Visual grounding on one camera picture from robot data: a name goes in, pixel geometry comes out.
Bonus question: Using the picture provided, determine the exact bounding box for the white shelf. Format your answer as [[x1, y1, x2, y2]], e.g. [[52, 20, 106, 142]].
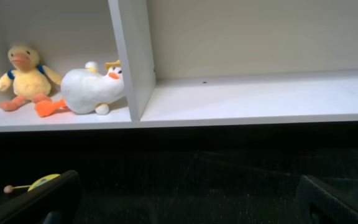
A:
[[0, 0, 358, 134]]

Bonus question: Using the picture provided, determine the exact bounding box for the white plush duck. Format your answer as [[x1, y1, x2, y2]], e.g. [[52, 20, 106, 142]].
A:
[[34, 60, 126, 118]]

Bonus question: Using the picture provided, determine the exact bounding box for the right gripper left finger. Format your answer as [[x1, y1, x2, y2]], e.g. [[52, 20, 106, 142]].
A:
[[0, 169, 82, 224]]

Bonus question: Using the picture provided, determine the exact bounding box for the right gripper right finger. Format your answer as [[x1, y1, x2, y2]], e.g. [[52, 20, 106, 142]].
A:
[[295, 174, 358, 224]]

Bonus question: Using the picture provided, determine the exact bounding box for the yellow rattle drum toy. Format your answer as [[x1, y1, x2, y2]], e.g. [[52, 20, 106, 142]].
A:
[[3, 173, 61, 194]]

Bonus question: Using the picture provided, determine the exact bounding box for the yellow plush duck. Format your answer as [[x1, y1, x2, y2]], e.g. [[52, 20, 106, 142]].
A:
[[0, 44, 63, 112]]

